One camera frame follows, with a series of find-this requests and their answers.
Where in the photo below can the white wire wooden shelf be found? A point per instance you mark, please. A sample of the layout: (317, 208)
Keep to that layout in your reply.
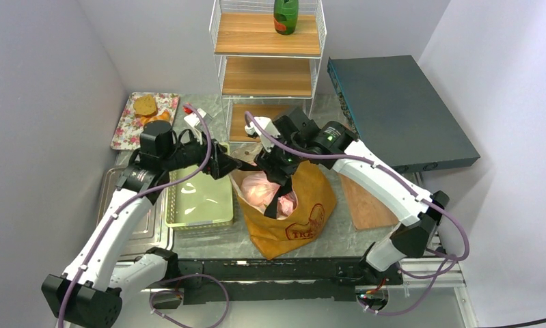
(260, 70)

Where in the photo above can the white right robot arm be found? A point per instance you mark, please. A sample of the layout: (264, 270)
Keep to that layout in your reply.
(288, 144)

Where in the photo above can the green plastic basket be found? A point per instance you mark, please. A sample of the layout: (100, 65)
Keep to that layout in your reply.
(200, 202)

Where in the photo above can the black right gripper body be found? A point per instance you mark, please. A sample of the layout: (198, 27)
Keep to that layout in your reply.
(276, 170)

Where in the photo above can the green glass bottle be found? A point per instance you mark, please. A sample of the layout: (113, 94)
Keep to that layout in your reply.
(285, 16)

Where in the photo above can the grey metal equipment box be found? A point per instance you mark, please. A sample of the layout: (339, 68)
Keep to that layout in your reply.
(393, 108)

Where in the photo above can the brown bread slice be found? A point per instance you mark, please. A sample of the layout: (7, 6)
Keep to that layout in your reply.
(145, 106)

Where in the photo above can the wooden board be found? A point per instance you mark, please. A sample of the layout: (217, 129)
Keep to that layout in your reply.
(367, 212)

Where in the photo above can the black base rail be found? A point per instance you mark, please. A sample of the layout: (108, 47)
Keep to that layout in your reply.
(337, 278)

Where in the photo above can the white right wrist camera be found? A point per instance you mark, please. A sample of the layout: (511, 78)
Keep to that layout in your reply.
(264, 129)

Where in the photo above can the brown paper grocery bag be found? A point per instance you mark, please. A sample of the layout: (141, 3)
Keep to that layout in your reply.
(315, 201)

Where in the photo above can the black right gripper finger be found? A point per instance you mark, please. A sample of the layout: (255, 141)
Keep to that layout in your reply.
(288, 187)
(270, 210)

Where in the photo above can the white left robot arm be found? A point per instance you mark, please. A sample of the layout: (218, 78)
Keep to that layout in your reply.
(91, 291)

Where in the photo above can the floral tray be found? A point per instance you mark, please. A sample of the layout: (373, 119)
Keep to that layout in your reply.
(131, 124)

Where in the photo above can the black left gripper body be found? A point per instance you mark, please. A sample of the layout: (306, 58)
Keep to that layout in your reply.
(216, 162)

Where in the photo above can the croissant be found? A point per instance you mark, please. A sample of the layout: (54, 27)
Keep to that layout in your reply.
(163, 116)

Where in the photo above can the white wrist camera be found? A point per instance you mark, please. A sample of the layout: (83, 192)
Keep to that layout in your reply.
(193, 121)
(264, 129)

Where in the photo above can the pink plastic bag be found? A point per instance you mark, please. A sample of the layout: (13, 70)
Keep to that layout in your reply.
(257, 192)

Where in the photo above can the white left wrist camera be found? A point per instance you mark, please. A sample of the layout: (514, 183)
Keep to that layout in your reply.
(193, 121)

